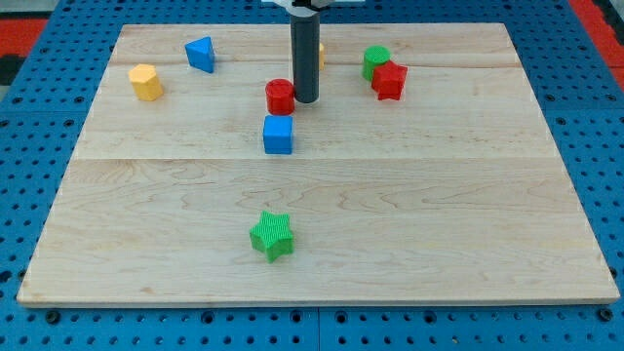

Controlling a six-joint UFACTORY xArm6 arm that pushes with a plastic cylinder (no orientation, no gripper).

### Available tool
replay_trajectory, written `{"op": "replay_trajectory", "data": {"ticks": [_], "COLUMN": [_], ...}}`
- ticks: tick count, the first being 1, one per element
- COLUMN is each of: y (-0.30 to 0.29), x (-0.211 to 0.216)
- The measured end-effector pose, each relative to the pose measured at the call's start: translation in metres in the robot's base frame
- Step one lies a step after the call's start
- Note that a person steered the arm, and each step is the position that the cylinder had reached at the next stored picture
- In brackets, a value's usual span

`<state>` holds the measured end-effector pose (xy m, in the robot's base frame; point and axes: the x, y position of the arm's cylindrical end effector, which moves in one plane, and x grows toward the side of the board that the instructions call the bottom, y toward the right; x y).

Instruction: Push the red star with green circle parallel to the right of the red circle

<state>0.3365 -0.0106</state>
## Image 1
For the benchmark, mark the red star block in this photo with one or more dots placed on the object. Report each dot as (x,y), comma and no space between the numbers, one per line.
(388,80)

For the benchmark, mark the wooden board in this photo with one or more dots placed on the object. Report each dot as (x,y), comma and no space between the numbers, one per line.
(453,195)

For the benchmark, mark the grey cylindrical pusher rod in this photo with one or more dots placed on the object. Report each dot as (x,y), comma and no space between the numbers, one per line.
(305,44)

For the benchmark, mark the blue cube block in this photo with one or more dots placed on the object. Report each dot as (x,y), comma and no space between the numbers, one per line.
(277,134)

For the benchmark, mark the blue triangle block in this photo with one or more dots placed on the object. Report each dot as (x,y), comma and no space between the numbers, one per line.
(200,54)

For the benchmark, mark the green star block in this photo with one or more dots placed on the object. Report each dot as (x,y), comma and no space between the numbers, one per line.
(272,235)

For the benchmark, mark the red cylinder block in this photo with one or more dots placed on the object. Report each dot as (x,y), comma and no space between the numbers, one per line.
(279,97)

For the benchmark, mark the yellow hexagon block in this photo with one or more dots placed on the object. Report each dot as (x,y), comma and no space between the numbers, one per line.
(145,82)

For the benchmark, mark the yellow block behind rod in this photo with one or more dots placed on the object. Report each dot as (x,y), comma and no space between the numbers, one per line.
(321,54)

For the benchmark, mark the green cylinder block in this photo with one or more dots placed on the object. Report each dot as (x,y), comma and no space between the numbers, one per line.
(373,57)

